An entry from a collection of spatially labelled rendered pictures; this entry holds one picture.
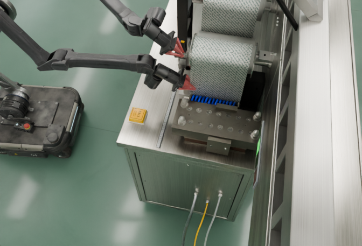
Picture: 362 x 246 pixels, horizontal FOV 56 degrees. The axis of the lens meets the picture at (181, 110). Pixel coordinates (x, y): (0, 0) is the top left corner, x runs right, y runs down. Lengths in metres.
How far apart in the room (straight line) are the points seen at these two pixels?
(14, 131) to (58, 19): 1.44
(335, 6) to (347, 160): 0.66
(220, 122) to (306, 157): 0.79
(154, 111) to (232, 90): 0.41
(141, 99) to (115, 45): 1.61
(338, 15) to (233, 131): 0.61
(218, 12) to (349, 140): 0.77
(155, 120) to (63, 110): 1.11
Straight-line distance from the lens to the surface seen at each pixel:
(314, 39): 0.99
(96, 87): 3.00
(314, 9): 1.02
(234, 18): 1.54
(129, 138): 1.62
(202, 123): 1.50
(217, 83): 1.49
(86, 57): 1.53
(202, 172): 1.69
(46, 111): 2.64
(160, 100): 1.73
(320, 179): 0.75
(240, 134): 1.49
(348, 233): 0.98
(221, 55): 1.39
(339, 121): 1.12
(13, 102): 2.57
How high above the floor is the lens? 2.30
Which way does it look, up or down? 56 degrees down
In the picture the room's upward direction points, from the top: straight up
